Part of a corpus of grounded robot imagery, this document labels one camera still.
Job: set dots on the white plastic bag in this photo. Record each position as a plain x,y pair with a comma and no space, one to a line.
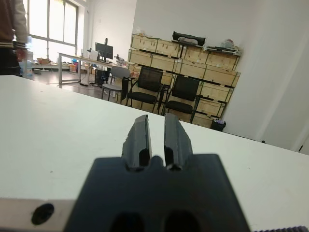
228,44

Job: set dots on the black mesh chair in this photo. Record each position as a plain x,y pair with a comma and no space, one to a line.
149,78
186,88

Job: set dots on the person in brown jacket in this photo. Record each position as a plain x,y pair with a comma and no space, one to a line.
6,24

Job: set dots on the black trash bin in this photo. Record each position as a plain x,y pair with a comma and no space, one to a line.
217,125

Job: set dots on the long white desk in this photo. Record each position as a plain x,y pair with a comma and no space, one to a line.
70,55

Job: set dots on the plywood crate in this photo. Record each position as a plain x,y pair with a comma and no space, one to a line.
169,48
143,43
192,68
164,63
214,93
195,55
140,58
220,76
222,60
204,120
210,107

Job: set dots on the black computer tower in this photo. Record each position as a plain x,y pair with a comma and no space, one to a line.
101,76

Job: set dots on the grey office chair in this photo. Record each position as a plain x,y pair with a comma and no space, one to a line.
119,72

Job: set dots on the orange storage box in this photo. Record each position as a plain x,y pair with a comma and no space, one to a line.
73,68

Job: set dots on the person blurry hand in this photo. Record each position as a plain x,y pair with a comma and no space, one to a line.
21,54

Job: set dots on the blue water jug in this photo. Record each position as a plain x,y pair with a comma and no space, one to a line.
27,70

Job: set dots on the large room window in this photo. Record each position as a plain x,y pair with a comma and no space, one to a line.
55,19

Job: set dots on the black computer monitor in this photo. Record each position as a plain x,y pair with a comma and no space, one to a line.
103,49

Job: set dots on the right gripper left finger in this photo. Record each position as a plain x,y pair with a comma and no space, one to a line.
137,145

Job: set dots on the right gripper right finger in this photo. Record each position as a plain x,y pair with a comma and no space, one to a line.
177,142

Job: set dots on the black flat panels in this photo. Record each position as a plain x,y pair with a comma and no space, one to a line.
222,49

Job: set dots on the black open bag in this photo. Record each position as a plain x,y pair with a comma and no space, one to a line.
188,36

